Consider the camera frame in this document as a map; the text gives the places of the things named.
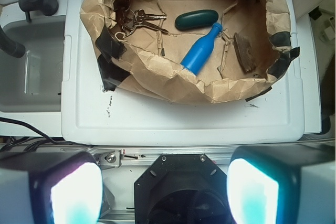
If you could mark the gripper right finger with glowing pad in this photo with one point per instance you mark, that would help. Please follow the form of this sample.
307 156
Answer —
282 183

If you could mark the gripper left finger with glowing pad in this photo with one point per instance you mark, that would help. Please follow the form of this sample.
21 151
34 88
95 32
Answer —
50 187

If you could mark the blue plastic bottle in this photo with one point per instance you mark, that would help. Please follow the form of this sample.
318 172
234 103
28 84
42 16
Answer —
200 51

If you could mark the white plastic bin lid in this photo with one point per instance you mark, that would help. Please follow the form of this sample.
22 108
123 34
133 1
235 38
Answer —
92 115

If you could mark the clear plastic tub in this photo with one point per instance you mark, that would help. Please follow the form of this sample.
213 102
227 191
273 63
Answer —
32 83

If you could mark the brown wood bark piece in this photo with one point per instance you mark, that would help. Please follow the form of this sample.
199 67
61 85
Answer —
244 53

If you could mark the crumpled brown paper bag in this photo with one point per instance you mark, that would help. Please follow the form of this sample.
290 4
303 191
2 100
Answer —
149 62

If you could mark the dark green oval case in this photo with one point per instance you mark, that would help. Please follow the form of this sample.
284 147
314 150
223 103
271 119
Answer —
196 19

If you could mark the bunch of metal keys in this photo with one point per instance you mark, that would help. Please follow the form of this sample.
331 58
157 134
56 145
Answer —
140 18

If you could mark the aluminium frame rail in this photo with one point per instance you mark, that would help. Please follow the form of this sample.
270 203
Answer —
115 157

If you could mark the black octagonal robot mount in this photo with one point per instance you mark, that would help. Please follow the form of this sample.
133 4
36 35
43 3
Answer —
182 188

